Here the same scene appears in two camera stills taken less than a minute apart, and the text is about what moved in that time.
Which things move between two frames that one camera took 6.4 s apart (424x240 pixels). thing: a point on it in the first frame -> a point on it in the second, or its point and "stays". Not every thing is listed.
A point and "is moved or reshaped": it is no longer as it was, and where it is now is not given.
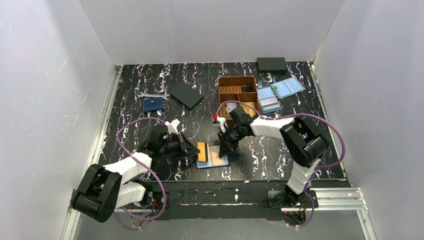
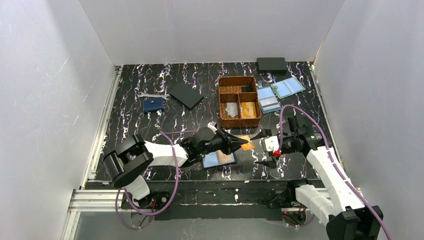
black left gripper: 182,145 -> 224,141
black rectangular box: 271,65 stays
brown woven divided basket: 243,89 stays
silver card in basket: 231,106 stays
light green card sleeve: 287,87 stays
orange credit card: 202,155 is moved or reshaped
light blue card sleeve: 268,101 stays
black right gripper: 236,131 -> 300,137
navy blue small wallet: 153,104 stays
